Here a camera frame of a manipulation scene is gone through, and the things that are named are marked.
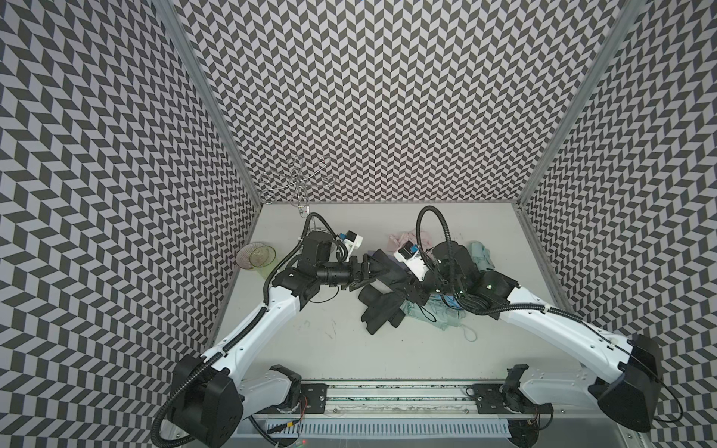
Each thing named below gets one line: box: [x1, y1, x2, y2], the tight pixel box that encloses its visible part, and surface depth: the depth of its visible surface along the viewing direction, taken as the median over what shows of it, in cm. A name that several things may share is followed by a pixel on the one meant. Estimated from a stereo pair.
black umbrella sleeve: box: [357, 248, 410, 312], surface depth 75 cm
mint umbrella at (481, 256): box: [466, 240, 496, 272], surface depth 100 cm
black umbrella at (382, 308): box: [357, 283, 407, 336], surface depth 85 cm
